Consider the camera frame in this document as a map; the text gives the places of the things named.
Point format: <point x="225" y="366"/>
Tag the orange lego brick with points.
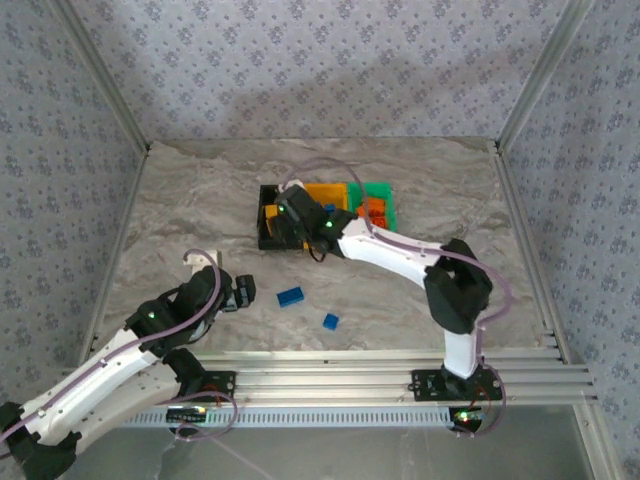
<point x="381" y="221"/>
<point x="377" y="206"/>
<point x="359" y="210"/>

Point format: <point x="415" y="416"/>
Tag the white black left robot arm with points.
<point x="90" y="385"/>

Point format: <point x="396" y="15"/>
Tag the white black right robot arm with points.
<point x="390" y="250"/>

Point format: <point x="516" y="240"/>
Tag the black plastic container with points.
<point x="262" y="241"/>

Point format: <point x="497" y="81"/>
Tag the yellow plastic container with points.
<point x="325" y="192"/>

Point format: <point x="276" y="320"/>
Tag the long blue lego brick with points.
<point x="290" y="296"/>

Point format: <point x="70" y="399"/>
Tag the green plastic container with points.
<point x="385" y="189"/>

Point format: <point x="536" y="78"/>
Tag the small circuit board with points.
<point x="187" y="415"/>
<point x="467" y="417"/>

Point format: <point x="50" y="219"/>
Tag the aluminium extrusion beam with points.
<point x="325" y="380"/>

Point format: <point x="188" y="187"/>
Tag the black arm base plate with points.
<point x="220" y="385"/>
<point x="425" y="385"/>

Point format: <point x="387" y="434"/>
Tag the aluminium side rail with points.
<point x="522" y="220"/>
<point x="120" y="240"/>

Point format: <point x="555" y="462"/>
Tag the aluminium corner post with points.
<point x="102" y="75"/>
<point x="542" y="75"/>

